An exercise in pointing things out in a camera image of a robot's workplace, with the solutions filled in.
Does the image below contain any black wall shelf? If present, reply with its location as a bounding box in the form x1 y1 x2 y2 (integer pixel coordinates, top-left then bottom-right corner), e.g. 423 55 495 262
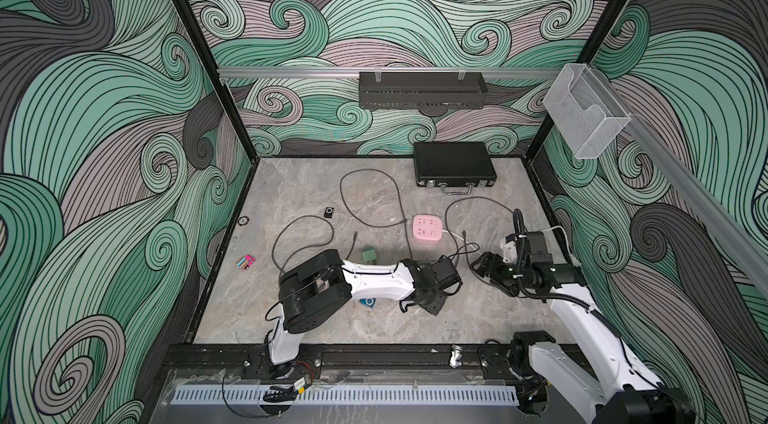
358 71 488 114

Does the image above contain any clear acrylic wall holder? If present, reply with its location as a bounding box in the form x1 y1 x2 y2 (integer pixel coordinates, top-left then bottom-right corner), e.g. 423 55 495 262
543 64 631 160

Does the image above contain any green charger cube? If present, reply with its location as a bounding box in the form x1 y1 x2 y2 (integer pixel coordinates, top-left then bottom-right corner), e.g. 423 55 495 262
361 246 378 265

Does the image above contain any black briefcase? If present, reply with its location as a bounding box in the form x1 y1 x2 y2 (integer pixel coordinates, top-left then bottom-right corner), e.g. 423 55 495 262
413 142 497 195

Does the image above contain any white slotted cable duct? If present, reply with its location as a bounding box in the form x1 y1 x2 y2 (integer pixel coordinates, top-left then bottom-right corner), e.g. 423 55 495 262
170 384 519 406

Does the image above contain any pink power strip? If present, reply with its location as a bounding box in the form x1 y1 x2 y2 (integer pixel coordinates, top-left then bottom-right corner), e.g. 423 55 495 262
412 214 443 245

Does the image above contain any pink multicolour small device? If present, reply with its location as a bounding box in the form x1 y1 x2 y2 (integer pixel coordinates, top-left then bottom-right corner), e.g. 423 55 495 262
237 255 255 270

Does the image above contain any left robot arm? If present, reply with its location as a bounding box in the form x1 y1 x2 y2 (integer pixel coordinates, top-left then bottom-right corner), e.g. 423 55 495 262
266 249 463 365

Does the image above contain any white power cord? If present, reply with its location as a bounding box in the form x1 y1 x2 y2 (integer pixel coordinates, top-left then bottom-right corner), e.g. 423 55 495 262
442 224 574 263

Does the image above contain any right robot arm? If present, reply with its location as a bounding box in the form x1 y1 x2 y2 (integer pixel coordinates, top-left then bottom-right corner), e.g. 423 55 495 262
468 231 697 423

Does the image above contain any blue mp3 player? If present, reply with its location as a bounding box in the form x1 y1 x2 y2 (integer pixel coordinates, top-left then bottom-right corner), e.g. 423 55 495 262
359 298 376 308

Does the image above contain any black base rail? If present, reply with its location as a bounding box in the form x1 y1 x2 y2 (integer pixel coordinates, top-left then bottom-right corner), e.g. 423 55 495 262
161 340 538 382

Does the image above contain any grey cable of yellow charger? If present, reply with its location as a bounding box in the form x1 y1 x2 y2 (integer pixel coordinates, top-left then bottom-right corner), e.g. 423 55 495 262
271 215 360 275

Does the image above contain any grey cable of green charger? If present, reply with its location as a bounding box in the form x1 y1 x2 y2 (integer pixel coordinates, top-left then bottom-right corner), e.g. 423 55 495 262
339 168 415 263

